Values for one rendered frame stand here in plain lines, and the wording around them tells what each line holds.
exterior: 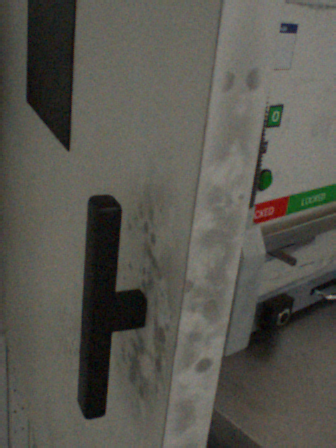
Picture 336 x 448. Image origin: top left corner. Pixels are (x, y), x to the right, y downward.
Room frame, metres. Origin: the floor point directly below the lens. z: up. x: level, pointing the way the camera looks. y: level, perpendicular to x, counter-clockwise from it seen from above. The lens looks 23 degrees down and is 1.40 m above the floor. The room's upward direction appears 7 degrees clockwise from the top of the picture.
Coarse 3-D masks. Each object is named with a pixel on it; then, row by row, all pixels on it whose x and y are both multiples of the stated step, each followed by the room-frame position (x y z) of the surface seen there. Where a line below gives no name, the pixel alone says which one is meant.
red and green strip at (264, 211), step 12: (312, 192) 0.90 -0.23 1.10; (324, 192) 0.92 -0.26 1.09; (264, 204) 0.81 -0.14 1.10; (276, 204) 0.83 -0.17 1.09; (288, 204) 0.85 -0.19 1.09; (300, 204) 0.88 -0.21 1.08; (312, 204) 0.90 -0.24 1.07; (324, 204) 0.93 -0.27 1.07; (264, 216) 0.81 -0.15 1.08; (276, 216) 0.83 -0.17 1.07
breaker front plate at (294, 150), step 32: (320, 32) 0.85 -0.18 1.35; (320, 64) 0.86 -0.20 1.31; (288, 96) 0.82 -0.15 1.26; (320, 96) 0.87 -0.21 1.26; (288, 128) 0.83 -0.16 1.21; (320, 128) 0.88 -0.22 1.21; (288, 160) 0.84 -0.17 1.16; (320, 160) 0.90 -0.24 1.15; (256, 192) 0.79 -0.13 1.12; (288, 192) 0.85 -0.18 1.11; (288, 224) 0.86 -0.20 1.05; (320, 256) 0.95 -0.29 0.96
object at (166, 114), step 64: (0, 0) 0.78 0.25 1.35; (64, 0) 0.47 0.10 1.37; (128, 0) 0.34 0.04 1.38; (192, 0) 0.27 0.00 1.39; (256, 0) 0.25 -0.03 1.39; (0, 64) 0.78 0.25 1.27; (64, 64) 0.46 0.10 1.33; (128, 64) 0.33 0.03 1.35; (192, 64) 0.26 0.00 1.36; (256, 64) 0.25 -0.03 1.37; (0, 128) 0.78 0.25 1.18; (64, 128) 0.45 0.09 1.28; (128, 128) 0.33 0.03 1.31; (192, 128) 0.25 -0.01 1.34; (256, 128) 0.26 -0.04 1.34; (64, 192) 0.45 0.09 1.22; (128, 192) 0.32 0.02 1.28; (192, 192) 0.25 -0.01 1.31; (0, 256) 0.79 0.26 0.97; (64, 256) 0.44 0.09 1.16; (128, 256) 0.31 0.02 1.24; (192, 256) 0.24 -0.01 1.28; (64, 320) 0.44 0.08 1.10; (128, 320) 0.27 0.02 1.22; (192, 320) 0.25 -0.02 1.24; (64, 384) 0.43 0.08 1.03; (128, 384) 0.29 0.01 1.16; (192, 384) 0.25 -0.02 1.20
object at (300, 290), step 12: (312, 276) 0.93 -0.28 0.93; (324, 276) 0.95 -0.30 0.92; (288, 288) 0.87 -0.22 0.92; (300, 288) 0.90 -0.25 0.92; (312, 288) 0.92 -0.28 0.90; (324, 288) 0.96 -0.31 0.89; (264, 300) 0.82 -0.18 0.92; (300, 300) 0.90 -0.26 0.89; (312, 300) 0.93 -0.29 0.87; (252, 324) 0.81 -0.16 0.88
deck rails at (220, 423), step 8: (216, 416) 0.55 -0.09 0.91; (224, 416) 0.55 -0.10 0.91; (216, 424) 0.55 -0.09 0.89; (224, 424) 0.54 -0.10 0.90; (232, 424) 0.54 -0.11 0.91; (216, 432) 0.55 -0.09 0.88; (224, 432) 0.54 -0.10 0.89; (232, 432) 0.53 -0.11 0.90; (240, 432) 0.53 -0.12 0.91; (208, 440) 0.56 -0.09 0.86; (216, 440) 0.55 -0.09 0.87; (224, 440) 0.54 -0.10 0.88; (232, 440) 0.53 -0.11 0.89; (240, 440) 0.52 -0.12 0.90; (248, 440) 0.52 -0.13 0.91; (256, 440) 0.51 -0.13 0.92
